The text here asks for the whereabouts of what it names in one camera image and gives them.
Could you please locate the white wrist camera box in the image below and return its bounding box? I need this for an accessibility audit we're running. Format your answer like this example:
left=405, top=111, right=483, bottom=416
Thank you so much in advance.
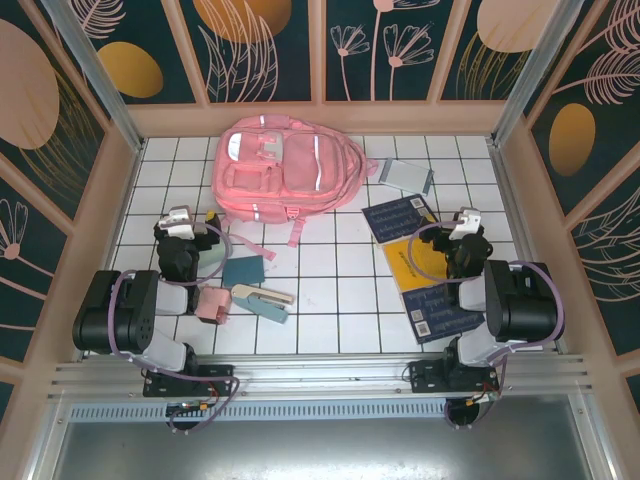
left=449, top=207, right=483, bottom=236
left=158, top=205, right=196, bottom=239

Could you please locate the small pink box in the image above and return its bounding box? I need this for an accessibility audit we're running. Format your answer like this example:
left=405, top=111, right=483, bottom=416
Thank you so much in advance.
left=195, top=284, right=232, bottom=325

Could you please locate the slotted grey cable duct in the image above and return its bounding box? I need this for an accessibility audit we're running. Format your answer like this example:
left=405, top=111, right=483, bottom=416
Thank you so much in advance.
left=67, top=403, right=575, bottom=422

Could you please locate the aluminium corner post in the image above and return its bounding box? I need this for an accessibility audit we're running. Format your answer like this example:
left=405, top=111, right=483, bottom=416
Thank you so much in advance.
left=488, top=0, right=587, bottom=147
left=39, top=0, right=147, bottom=154

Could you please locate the beige and teal stapler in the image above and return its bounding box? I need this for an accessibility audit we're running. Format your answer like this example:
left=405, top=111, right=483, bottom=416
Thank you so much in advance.
left=230, top=282, right=297, bottom=325

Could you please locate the aluminium rail frame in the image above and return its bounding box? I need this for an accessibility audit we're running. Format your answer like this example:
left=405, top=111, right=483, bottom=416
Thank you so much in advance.
left=47, top=352, right=597, bottom=401

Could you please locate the pink backpack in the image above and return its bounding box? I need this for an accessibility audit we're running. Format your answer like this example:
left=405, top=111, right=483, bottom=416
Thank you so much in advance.
left=210, top=113, right=380, bottom=262

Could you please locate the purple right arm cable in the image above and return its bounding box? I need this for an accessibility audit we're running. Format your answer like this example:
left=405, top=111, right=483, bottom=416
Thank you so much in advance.
left=408, top=222, right=567, bottom=431

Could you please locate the aluminium side rail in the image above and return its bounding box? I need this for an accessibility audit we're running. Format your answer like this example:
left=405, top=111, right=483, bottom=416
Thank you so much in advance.
left=487, top=142, right=566, bottom=355

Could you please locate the small teal notebook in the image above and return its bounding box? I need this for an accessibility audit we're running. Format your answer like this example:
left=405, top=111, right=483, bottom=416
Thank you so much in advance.
left=221, top=255, right=267, bottom=288

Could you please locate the grid notepad with teal cover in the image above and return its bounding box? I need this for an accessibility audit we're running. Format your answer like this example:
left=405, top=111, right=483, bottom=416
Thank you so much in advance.
left=378, top=157, right=435, bottom=197

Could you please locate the yellow book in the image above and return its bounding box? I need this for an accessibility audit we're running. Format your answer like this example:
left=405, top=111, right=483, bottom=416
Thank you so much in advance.
left=382, top=235, right=454, bottom=294

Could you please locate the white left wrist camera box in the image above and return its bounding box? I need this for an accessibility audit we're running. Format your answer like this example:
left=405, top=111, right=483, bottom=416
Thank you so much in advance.
left=158, top=205, right=196, bottom=239

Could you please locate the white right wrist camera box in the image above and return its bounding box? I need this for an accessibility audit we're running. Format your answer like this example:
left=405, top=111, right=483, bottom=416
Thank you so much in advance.
left=449, top=207, right=483, bottom=236

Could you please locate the grey metal sheet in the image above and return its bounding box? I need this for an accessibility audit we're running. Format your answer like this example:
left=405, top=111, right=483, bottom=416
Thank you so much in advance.
left=49, top=418, right=619, bottom=480

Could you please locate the light green eraser block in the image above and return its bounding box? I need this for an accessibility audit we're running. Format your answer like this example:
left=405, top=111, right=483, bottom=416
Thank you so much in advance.
left=197, top=233, right=232, bottom=267

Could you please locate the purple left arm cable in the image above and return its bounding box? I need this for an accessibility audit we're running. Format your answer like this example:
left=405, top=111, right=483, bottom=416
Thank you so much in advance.
left=107, top=223, right=241, bottom=435

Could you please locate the dark blue book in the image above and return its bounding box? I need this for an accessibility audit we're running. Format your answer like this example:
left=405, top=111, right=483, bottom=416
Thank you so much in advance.
left=361, top=195, right=442, bottom=246
left=401, top=283, right=489, bottom=345

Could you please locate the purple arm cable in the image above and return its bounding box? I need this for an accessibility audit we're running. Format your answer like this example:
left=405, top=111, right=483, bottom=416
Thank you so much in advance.
left=408, top=222, right=567, bottom=431
left=107, top=223, right=241, bottom=435

